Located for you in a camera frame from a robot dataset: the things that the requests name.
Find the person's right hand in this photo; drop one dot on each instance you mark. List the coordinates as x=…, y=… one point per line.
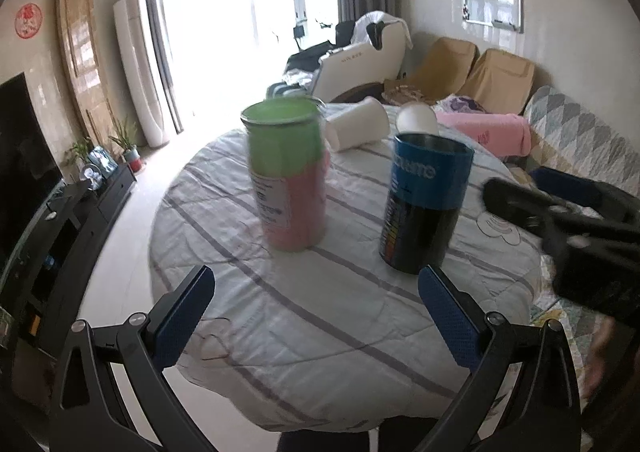
x=602, y=357

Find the diamond patterned sofa cover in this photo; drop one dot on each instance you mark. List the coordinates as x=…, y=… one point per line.
x=575, y=132

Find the red round wall decoration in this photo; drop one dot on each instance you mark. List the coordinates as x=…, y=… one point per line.
x=28, y=20

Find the blue and black can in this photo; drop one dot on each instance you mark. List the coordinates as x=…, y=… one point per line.
x=425, y=202

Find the black television stand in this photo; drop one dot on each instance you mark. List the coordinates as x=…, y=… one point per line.
x=65, y=242

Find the tan sofa back cushion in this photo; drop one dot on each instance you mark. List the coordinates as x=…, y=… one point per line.
x=445, y=67
x=500, y=79

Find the white massage chair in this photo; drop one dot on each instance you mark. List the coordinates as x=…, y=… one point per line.
x=360, y=59

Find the white standing air conditioner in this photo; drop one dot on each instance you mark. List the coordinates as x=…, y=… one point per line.
x=140, y=67

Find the photo frame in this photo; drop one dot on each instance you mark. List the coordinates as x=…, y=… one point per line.
x=104, y=161

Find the potted plant in red pot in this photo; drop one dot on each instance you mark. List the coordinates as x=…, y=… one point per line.
x=127, y=142

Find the purple cloth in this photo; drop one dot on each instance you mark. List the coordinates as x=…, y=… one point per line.
x=465, y=104

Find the small green potted plant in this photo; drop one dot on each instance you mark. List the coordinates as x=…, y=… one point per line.
x=80, y=154

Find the black television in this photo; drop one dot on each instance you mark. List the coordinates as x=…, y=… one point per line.
x=22, y=157

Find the green and pink can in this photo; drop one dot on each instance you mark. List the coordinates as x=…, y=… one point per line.
x=290, y=172

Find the pink blanket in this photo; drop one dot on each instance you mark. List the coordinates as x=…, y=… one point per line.
x=490, y=132

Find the white cup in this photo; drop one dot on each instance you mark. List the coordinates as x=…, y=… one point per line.
x=417, y=119
x=357, y=127

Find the striped white table quilt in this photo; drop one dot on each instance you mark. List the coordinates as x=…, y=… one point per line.
x=310, y=322

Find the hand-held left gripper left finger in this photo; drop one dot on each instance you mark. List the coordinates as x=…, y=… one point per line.
x=185, y=322

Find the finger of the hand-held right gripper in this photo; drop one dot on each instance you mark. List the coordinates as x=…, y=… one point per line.
x=575, y=184
x=515, y=204

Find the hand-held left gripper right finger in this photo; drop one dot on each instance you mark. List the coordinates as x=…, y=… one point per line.
x=450, y=317

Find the white upright cup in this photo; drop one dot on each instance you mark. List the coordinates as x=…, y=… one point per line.
x=417, y=119

